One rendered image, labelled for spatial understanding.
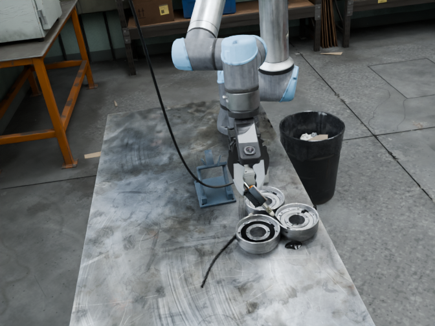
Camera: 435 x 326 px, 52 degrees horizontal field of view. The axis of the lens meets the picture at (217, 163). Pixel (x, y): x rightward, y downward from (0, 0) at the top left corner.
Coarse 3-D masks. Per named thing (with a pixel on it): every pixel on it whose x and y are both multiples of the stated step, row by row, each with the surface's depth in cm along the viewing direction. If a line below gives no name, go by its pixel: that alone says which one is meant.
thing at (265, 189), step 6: (264, 186) 120; (270, 186) 120; (264, 192) 120; (270, 192) 120; (276, 192) 119; (282, 192) 117; (246, 198) 118; (270, 198) 118; (282, 198) 117; (246, 204) 115; (270, 204) 115; (282, 204) 114; (246, 210) 116; (252, 210) 113; (258, 210) 112; (264, 210) 112; (276, 210) 113; (270, 216) 113
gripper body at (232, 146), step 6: (258, 108) 99; (228, 114) 100; (234, 114) 97; (240, 114) 97; (246, 114) 97; (252, 114) 97; (228, 132) 106; (234, 132) 104; (258, 132) 103; (228, 138) 108; (234, 138) 100; (258, 138) 100; (234, 144) 100; (234, 150) 101; (234, 156) 101
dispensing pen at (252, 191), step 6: (246, 186) 106; (252, 186) 105; (246, 192) 106; (252, 192) 104; (258, 192) 105; (252, 198) 105; (258, 198) 104; (258, 204) 106; (264, 204) 106; (270, 210) 106
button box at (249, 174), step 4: (248, 164) 129; (248, 168) 128; (248, 172) 126; (252, 172) 126; (268, 172) 126; (244, 176) 126; (248, 176) 126; (252, 176) 126; (268, 176) 127; (248, 180) 127; (252, 180) 127; (268, 180) 128; (248, 184) 128; (252, 184) 128
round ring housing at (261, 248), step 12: (252, 216) 110; (264, 216) 110; (240, 228) 108; (252, 228) 108; (264, 228) 108; (276, 228) 107; (240, 240) 104; (276, 240) 104; (252, 252) 105; (264, 252) 104
